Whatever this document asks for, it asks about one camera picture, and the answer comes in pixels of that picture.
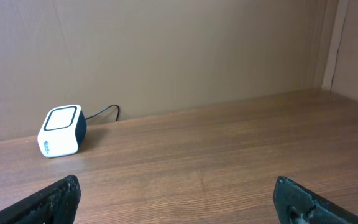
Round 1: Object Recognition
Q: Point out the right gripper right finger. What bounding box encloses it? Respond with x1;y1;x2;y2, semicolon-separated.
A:
273;176;358;224

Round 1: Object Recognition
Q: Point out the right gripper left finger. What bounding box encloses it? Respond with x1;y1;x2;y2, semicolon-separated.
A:
0;175;81;224

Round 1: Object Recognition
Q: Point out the white barcode scanner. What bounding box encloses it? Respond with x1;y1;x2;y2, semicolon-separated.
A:
37;105;87;158

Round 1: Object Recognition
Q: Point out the black scanner cable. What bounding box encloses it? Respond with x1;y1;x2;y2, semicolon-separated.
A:
84;104;121;123

